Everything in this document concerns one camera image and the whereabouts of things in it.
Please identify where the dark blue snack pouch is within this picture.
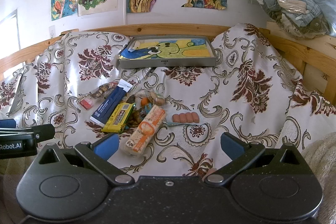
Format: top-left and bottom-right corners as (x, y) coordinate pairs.
(90, 79), (133, 127)

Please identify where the yellow green snack pack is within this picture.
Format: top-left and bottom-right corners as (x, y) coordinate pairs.
(101, 103), (135, 134)

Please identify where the orange rice cracker pack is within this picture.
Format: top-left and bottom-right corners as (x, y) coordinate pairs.
(122, 105), (166, 156)

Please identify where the small red white packet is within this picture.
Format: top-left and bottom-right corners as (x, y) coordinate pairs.
(79, 98), (95, 110)

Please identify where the clear bag of nuts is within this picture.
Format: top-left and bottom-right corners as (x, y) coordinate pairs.
(88, 81), (118, 100)

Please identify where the sausage pack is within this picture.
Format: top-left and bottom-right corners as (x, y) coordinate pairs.
(166, 112), (200, 126)

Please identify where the orange mandarin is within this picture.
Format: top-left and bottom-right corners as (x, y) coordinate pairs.
(141, 97), (150, 106)

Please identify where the blue cartoon snack packet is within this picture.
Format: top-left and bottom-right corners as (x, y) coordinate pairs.
(125, 90), (166, 130)

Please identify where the floral white bedspread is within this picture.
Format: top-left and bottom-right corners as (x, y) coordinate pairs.
(1, 24), (335, 177)

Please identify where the beige fuzzy blanket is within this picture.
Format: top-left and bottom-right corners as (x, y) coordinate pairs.
(300, 131), (336, 204)

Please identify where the grey tray with frog drawing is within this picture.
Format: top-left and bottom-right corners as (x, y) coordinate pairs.
(118, 35), (217, 69)

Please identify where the wooden bed frame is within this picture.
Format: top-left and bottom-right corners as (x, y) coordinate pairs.
(1, 22), (335, 103)

